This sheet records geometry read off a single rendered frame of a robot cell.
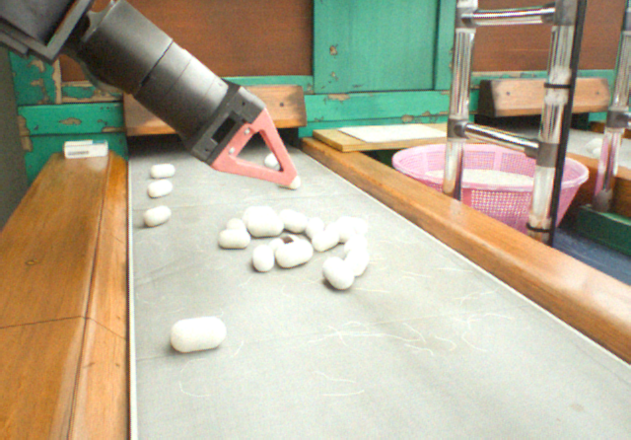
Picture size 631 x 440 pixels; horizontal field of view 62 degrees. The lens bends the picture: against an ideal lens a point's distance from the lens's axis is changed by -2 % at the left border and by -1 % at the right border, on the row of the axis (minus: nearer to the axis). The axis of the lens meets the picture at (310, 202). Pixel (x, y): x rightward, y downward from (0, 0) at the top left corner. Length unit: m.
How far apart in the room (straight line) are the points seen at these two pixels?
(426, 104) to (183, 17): 0.48
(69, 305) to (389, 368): 0.22
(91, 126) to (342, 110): 0.44
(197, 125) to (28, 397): 0.23
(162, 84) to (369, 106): 0.65
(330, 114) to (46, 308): 0.70
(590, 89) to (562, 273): 0.85
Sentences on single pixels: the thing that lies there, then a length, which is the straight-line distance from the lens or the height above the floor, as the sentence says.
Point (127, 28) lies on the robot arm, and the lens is 0.43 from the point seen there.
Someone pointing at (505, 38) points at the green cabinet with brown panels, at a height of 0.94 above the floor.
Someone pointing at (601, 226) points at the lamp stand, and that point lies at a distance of 0.81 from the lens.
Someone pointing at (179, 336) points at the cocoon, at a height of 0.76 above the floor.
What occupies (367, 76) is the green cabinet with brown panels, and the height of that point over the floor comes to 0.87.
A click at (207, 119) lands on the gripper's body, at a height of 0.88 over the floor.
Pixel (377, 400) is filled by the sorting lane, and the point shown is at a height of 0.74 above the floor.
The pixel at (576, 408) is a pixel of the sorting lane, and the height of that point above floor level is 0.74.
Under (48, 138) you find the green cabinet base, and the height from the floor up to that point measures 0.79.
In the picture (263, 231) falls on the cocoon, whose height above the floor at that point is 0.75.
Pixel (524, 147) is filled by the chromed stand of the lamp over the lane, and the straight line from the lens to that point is 0.54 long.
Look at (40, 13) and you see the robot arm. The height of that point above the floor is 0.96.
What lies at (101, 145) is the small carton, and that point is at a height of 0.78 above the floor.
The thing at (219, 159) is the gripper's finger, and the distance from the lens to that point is 0.44.
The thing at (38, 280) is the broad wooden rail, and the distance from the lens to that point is 0.45.
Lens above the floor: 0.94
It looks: 17 degrees down
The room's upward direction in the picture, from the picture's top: straight up
